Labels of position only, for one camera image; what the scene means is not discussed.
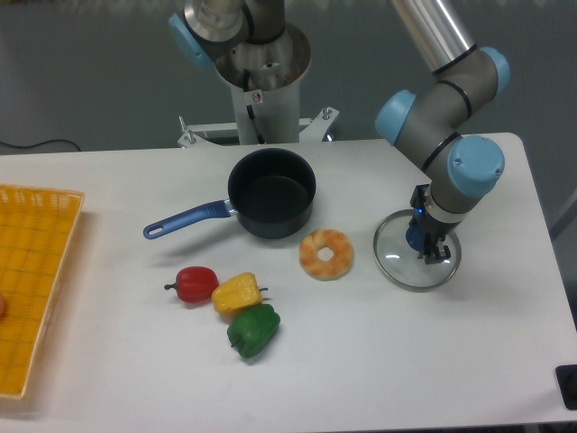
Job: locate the dark saucepan blue handle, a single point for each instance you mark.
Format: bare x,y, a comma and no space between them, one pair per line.
270,191

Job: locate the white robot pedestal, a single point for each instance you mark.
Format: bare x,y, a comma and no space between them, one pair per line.
264,80

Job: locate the white base frame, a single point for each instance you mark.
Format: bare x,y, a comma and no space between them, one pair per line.
311,130

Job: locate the green toy bell pepper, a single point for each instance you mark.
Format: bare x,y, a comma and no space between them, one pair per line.
251,332

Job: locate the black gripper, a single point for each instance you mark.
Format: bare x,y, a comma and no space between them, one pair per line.
429,224

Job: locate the black device table corner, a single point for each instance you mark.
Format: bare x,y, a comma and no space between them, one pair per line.
566,376

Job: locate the yellow toy bell pepper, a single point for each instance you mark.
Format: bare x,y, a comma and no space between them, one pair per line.
237,294

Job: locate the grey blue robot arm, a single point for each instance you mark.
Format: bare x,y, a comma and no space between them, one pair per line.
461,169

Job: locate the red toy bell pepper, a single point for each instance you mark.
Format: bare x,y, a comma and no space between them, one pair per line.
194,284

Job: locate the yellow plastic basket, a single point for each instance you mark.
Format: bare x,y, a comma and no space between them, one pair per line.
37,225

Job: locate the glass lid blue knob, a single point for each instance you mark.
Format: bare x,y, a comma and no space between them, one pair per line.
399,262

